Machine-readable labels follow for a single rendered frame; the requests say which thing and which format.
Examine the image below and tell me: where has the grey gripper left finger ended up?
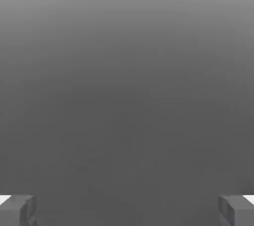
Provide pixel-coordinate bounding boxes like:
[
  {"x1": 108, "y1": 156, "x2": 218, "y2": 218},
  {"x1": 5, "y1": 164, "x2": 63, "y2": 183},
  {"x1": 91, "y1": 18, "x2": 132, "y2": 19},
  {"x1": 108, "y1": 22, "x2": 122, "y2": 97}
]
[{"x1": 0, "y1": 194, "x2": 38, "y2": 226}]

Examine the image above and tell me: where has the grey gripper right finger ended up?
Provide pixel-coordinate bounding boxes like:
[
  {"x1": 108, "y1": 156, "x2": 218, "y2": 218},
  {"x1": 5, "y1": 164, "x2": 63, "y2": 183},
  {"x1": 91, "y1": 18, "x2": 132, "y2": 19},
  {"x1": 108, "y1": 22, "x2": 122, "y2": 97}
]
[{"x1": 217, "y1": 194, "x2": 254, "y2": 226}]

